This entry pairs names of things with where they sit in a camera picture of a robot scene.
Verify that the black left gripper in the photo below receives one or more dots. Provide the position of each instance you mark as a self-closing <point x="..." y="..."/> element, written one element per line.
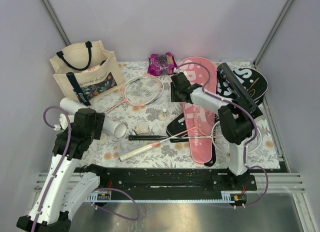
<point x="99" y="123"/>

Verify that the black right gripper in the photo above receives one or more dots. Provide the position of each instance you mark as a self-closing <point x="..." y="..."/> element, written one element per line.
<point x="173" y="98"/>

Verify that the white shuttlecock tube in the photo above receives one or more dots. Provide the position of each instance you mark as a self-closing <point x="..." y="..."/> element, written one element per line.
<point x="110" y="126"/>

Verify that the white feather shuttlecock black band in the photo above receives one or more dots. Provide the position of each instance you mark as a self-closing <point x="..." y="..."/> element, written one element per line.
<point x="141" y="129"/>

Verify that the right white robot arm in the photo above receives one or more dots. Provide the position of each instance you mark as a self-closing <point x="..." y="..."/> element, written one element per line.
<point x="238" y="126"/>

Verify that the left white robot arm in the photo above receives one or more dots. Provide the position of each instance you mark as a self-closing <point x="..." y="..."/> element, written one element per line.
<point x="53" y="211"/>

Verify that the purple snack packet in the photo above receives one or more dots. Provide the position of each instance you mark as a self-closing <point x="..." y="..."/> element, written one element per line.
<point x="161" y="64"/>

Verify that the white shuttlecock mid table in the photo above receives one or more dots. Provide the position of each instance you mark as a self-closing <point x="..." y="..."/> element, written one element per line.
<point x="164" y="115"/>

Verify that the pink white racket right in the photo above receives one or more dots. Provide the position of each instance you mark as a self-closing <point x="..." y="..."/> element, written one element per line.
<point x="203" y="124"/>

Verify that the floral patterned table mat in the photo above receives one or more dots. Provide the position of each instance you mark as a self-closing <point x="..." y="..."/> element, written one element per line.
<point x="169" y="154"/>

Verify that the pink racket cover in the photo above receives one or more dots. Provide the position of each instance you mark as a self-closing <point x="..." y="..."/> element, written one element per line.
<point x="203" y="72"/>

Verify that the black shuttlecock tube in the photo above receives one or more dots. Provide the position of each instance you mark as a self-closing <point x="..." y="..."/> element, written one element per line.
<point x="227" y="79"/>

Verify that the beige canvas tote bag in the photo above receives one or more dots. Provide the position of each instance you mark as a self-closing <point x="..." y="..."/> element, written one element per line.
<point x="86" y="71"/>

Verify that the black racket cover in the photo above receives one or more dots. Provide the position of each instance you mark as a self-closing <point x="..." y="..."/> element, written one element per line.
<point x="253" y="81"/>

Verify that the pink frame badminton racket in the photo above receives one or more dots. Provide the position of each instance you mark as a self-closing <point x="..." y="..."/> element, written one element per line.
<point x="140" y="90"/>

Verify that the white frame racket black handle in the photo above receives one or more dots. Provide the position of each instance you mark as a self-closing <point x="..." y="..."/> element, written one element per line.
<point x="219" y="141"/>

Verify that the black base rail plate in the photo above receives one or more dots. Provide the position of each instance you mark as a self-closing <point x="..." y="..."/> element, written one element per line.
<point x="171" y="181"/>

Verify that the white cable duct strip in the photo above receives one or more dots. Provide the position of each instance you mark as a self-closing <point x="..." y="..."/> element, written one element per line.
<point x="117" y="197"/>

